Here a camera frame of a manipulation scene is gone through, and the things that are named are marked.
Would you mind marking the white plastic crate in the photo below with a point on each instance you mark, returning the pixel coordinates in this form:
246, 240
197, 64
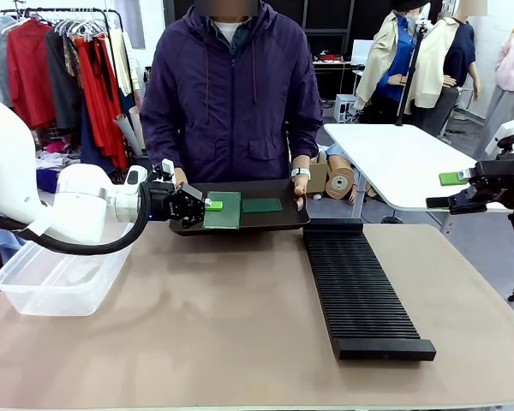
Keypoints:
346, 107

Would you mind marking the cardboard spool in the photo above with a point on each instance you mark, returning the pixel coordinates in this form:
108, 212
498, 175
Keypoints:
339, 183

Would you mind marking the large green PCB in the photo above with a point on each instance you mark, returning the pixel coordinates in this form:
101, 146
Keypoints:
222, 218

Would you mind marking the pile of loose clothes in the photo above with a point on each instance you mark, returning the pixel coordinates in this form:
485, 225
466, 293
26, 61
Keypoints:
55, 158

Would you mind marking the dark grey hanging garment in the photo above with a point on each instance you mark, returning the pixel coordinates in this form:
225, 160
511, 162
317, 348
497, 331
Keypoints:
62, 94

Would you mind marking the black desk with red items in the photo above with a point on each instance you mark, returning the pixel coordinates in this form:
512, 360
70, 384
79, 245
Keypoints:
332, 75

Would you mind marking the rolled paper tubes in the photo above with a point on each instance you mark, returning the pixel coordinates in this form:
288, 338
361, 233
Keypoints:
130, 128

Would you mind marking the mannequin with navy shirt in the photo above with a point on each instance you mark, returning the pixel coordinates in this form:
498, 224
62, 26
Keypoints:
450, 55

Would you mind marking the long red hanging garment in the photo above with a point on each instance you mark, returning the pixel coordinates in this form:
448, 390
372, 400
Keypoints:
100, 107

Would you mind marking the person's right forearm purple sleeve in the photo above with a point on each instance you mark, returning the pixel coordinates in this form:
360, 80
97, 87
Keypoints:
158, 137

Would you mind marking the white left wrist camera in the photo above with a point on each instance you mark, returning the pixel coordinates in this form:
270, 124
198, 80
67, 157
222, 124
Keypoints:
167, 167

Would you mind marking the cream hanging garment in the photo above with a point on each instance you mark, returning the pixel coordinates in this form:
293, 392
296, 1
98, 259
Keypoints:
126, 60

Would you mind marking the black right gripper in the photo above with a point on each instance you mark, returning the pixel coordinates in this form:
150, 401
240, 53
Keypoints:
505, 180

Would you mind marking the black plastic tray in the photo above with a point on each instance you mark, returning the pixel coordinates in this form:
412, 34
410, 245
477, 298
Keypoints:
265, 220

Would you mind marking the person's right hand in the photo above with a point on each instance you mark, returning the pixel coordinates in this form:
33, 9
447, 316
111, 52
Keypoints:
181, 177

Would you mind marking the person in purple jacket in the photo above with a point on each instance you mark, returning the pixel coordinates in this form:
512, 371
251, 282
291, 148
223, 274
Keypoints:
229, 98

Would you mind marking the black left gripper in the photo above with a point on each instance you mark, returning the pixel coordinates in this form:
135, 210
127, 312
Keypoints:
160, 203

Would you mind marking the white side table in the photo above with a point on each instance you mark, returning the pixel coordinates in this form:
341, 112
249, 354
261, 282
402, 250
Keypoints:
398, 162

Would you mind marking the white wristband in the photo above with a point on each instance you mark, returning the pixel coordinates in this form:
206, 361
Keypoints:
300, 173

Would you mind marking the black clothes rack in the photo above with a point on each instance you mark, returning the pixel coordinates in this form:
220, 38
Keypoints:
111, 13

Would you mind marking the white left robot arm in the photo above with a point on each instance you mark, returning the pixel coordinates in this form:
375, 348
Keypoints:
77, 197

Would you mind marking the red hanging dress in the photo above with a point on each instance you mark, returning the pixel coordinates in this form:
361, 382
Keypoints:
28, 73

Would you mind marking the mannequin with blue shirt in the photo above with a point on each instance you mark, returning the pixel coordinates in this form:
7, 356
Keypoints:
394, 55

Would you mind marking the white slanted panel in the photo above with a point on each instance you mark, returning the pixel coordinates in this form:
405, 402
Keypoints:
501, 137

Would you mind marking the small green PCB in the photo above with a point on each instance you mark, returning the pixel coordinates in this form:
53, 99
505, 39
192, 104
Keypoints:
262, 206

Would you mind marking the black slotted PCB rack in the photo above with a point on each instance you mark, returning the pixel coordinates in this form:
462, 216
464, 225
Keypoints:
360, 282

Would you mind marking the blue hanging garment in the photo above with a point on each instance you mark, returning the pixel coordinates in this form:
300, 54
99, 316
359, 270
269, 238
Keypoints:
90, 141

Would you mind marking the brown cardboard box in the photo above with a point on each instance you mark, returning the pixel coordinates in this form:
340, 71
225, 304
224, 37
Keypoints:
316, 173

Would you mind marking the person's left hand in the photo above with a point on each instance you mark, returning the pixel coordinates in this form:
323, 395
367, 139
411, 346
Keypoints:
300, 190

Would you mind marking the black camera pole stand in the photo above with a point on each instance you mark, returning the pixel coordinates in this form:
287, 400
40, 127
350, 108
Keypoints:
411, 73

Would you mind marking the clear plastic storage box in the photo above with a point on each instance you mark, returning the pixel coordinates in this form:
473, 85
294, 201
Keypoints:
47, 282

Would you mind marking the person's left forearm purple sleeve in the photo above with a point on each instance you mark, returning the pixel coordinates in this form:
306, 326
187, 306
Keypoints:
304, 137

